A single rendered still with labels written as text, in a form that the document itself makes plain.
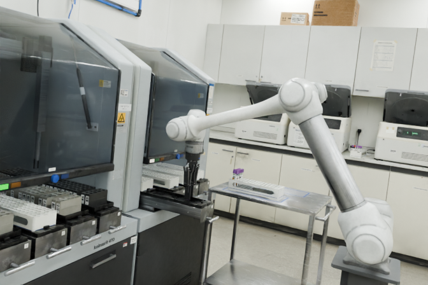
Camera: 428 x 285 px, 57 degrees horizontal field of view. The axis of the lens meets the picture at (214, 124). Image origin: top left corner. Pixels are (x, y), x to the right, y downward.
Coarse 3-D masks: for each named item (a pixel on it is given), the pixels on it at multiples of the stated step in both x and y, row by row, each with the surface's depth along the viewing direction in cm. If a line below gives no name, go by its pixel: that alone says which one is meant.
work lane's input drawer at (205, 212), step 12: (144, 192) 197; (156, 192) 205; (168, 192) 203; (144, 204) 196; (156, 204) 192; (168, 204) 190; (180, 204) 187; (192, 204) 185; (204, 204) 186; (192, 216) 184; (204, 216) 186
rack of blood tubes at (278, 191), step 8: (232, 184) 219; (240, 184) 225; (248, 184) 214; (256, 184) 212; (264, 184) 214; (272, 184) 216; (248, 192) 214; (256, 192) 212; (264, 192) 220; (272, 192) 218; (280, 192) 209
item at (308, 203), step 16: (208, 192) 219; (224, 192) 214; (240, 192) 217; (288, 192) 230; (304, 192) 234; (288, 208) 198; (304, 208) 198; (320, 208) 203; (208, 224) 219; (208, 240) 222; (304, 256) 195; (320, 256) 233; (224, 272) 238; (240, 272) 240; (256, 272) 242; (272, 272) 245; (304, 272) 195; (320, 272) 233
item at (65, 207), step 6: (66, 198) 151; (72, 198) 151; (78, 198) 154; (60, 204) 146; (66, 204) 149; (72, 204) 152; (78, 204) 155; (60, 210) 146; (66, 210) 149; (72, 210) 152; (78, 210) 155
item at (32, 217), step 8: (0, 200) 145; (8, 200) 146; (16, 200) 147; (0, 208) 138; (8, 208) 137; (16, 208) 138; (24, 208) 139; (32, 208) 140; (40, 208) 141; (48, 208) 142; (16, 216) 146; (24, 216) 133; (32, 216) 132; (40, 216) 133; (48, 216) 137; (16, 224) 135; (24, 224) 139; (32, 224) 132; (40, 224) 134; (48, 224) 137
